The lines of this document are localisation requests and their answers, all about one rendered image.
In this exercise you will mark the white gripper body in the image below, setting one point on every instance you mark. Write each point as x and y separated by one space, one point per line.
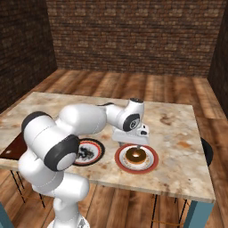
128 137

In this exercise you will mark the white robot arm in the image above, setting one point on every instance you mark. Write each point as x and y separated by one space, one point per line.
80 118

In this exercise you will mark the dark brown dessert piece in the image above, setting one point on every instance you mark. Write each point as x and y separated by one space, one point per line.
86 152

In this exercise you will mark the dark brown tray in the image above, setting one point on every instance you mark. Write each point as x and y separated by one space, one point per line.
16 147

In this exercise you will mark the chocolate glazed donut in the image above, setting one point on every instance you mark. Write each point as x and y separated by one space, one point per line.
136 158

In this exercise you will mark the red rimmed white plate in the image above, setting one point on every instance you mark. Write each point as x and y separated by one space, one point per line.
150 166

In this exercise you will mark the black rimmed white plate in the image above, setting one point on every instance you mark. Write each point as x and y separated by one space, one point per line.
96 151

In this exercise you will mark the black round stool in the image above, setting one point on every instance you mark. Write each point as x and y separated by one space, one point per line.
207 151

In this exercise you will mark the teal table leg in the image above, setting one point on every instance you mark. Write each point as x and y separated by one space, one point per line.
197 214
4 216

